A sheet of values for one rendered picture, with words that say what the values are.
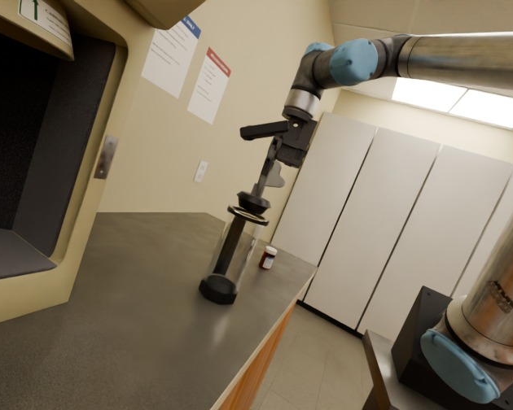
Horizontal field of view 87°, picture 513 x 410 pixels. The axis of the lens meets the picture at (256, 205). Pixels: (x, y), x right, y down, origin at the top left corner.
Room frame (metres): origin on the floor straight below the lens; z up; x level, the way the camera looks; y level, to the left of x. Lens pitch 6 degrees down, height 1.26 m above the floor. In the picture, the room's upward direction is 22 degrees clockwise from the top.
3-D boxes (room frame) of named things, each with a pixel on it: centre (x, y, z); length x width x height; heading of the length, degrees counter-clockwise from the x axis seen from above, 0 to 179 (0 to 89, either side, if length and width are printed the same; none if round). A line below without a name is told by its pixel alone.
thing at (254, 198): (0.66, 0.01, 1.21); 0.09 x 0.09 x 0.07
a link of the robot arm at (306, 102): (0.66, -0.01, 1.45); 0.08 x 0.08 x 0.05
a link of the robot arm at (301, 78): (0.65, -0.01, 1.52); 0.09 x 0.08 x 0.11; 28
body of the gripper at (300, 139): (0.65, -0.02, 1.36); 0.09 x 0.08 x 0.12; 85
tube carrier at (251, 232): (0.66, 0.01, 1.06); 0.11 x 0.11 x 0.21
